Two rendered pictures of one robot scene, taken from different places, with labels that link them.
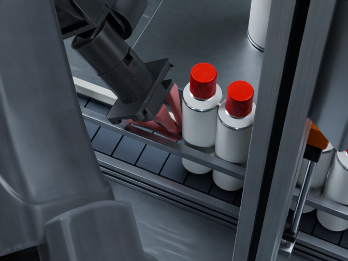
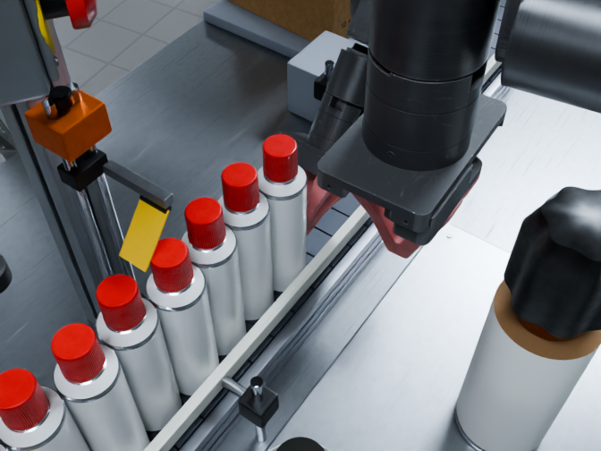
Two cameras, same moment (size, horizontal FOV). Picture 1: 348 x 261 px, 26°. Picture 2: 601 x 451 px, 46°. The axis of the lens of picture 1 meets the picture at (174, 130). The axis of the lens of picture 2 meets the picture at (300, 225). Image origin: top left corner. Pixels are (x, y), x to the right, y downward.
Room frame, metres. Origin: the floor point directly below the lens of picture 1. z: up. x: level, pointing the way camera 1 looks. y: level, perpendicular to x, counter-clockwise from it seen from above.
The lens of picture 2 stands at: (0.69, -0.51, 1.54)
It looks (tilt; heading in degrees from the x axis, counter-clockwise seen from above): 49 degrees down; 101
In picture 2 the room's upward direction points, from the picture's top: straight up
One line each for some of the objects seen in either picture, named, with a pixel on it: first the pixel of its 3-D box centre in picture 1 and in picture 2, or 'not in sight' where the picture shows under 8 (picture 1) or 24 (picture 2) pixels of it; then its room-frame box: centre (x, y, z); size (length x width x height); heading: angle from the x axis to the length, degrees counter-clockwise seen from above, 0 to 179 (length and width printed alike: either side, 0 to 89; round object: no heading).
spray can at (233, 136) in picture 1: (234, 137); (245, 245); (0.55, -0.08, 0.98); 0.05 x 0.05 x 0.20
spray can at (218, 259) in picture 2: not in sight; (214, 280); (0.53, -0.13, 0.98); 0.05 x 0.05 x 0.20
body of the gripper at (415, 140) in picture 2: not in sight; (419, 106); (0.70, -0.22, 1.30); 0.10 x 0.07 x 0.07; 67
